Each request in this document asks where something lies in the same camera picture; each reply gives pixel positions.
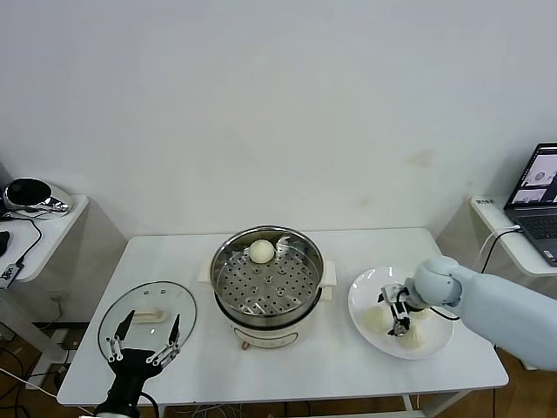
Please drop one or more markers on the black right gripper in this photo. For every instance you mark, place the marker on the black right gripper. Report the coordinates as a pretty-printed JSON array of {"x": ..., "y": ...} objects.
[{"x": 401, "y": 313}]

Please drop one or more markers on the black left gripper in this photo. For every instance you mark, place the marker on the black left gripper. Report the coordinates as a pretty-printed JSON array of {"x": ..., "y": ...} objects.
[{"x": 132, "y": 368}]

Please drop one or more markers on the white steamed baozi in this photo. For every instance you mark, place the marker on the white steamed baozi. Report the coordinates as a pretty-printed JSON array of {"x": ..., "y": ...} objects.
[
  {"x": 374, "y": 320},
  {"x": 422, "y": 314},
  {"x": 414, "y": 340},
  {"x": 262, "y": 251}
]

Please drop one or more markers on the round glass lid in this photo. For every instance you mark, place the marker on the round glass lid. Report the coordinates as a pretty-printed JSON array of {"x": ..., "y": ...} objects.
[{"x": 174, "y": 300}]

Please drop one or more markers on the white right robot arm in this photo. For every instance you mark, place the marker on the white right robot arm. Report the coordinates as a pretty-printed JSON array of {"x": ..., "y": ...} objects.
[{"x": 491, "y": 309}]

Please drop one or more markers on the stainless steel steamer basket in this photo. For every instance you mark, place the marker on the stainless steel steamer basket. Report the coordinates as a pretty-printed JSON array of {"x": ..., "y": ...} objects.
[{"x": 267, "y": 287}]

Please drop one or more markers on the white round plate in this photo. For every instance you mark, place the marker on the white round plate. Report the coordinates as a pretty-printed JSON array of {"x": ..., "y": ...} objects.
[{"x": 374, "y": 283}]

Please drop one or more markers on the black floor bar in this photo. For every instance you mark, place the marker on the black floor bar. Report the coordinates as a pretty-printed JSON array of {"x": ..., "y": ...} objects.
[{"x": 61, "y": 324}]

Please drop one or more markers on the white side table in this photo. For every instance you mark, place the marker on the white side table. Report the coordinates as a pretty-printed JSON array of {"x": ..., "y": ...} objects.
[
  {"x": 56, "y": 235},
  {"x": 491, "y": 217}
]

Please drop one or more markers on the small grey adapter box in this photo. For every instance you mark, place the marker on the small grey adapter box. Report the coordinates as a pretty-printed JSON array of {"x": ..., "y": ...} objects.
[{"x": 9, "y": 275}]

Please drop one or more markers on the black computer mouse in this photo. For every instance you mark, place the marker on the black computer mouse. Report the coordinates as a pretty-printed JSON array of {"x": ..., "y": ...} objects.
[{"x": 3, "y": 243}]

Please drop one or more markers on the grey open laptop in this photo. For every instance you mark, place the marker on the grey open laptop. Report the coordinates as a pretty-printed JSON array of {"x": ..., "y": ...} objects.
[{"x": 535, "y": 209}]

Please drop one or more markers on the shiny chrome rounded device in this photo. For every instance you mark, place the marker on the shiny chrome rounded device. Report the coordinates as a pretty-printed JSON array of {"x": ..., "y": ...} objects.
[{"x": 30, "y": 196}]

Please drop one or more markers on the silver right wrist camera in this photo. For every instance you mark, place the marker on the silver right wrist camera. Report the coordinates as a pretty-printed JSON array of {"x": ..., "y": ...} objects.
[{"x": 393, "y": 294}]

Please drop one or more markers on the white wall outlet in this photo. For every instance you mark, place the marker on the white wall outlet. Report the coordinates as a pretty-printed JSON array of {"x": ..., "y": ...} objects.
[{"x": 59, "y": 297}]

